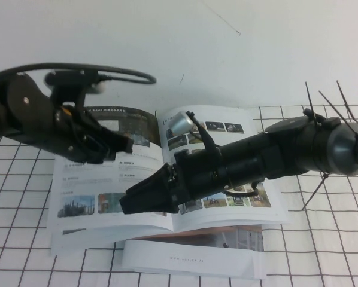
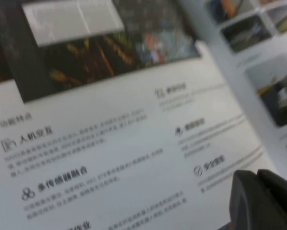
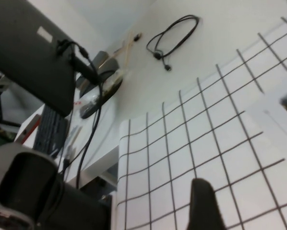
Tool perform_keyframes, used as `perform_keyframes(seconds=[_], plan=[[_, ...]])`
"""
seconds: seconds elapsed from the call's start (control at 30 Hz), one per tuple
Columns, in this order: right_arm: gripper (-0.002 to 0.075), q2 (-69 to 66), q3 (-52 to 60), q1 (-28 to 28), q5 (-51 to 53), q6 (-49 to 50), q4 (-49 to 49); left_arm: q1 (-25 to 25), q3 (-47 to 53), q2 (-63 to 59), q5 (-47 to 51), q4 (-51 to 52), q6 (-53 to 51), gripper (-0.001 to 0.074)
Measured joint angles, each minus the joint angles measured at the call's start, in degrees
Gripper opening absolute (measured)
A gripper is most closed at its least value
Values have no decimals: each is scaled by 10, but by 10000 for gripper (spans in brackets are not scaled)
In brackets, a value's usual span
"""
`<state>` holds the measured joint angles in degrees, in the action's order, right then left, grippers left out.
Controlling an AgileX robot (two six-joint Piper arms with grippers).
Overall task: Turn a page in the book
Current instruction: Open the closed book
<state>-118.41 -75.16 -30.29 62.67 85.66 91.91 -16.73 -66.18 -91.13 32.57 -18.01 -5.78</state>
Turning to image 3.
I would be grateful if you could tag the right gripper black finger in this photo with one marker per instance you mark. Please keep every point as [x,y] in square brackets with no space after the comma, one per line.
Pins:
[206,206]

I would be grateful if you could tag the white product catalogue book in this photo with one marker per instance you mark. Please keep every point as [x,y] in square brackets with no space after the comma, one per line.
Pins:
[278,134]

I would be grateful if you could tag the white black-grid tablecloth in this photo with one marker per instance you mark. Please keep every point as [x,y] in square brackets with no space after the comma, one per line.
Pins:
[182,143]

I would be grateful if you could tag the black round monitor stand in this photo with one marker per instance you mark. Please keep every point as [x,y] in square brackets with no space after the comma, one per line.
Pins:
[110,91]

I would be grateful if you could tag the dark keyboard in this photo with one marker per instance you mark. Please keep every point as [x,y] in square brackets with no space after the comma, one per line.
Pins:
[50,131]

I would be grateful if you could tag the thin wooden stick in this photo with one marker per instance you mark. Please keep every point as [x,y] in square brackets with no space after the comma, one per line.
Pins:
[119,53]

